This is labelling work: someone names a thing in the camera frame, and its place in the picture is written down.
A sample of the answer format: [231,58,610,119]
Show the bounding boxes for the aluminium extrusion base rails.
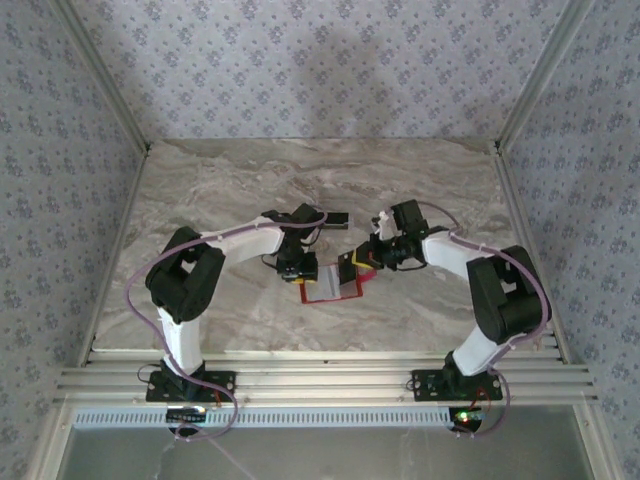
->
[54,349,599,406]

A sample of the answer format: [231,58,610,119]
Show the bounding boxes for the black circuit board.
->
[166,407,209,422]

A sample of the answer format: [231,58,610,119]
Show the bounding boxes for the circuit board with green light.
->
[452,408,489,426]

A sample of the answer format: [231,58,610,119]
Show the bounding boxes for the grey metal sheet panel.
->
[63,424,599,480]

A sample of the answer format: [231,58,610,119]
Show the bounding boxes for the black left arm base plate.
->
[145,369,237,404]

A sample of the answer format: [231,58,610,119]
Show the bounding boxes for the aluminium side rail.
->
[492,144,571,364]
[74,147,154,369]

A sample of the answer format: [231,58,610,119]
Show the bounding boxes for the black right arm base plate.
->
[410,368,504,403]

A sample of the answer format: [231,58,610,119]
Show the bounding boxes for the grey slotted cable duct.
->
[73,407,454,430]

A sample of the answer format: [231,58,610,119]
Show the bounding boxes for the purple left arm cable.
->
[123,207,331,444]

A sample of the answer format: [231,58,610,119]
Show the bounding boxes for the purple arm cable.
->
[123,207,331,444]
[417,199,554,441]

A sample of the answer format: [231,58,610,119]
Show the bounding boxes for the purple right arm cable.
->
[417,199,554,441]

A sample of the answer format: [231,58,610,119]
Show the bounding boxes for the aluminium corner post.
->
[49,0,154,154]
[493,0,597,151]

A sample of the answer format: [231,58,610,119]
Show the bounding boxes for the aluminium frame leg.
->
[574,403,619,480]
[24,402,76,480]

